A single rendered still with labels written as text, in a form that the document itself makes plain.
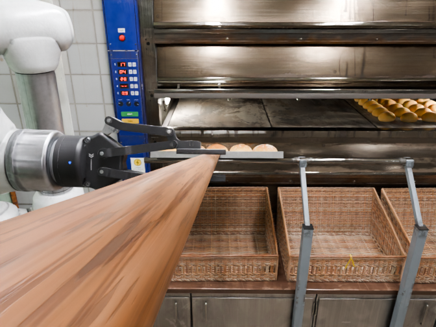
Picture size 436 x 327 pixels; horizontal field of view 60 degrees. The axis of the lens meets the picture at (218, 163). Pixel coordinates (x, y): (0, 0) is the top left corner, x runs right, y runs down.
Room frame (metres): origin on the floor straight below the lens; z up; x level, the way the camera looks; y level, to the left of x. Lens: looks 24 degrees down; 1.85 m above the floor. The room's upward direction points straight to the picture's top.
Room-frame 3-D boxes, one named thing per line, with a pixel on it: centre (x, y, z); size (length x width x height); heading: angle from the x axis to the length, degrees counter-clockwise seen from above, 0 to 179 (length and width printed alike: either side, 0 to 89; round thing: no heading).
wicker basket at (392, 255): (1.67, -0.61, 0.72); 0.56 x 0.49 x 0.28; 89
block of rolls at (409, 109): (2.38, -1.17, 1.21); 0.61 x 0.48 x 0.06; 179
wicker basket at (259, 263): (1.68, -0.01, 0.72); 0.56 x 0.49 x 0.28; 90
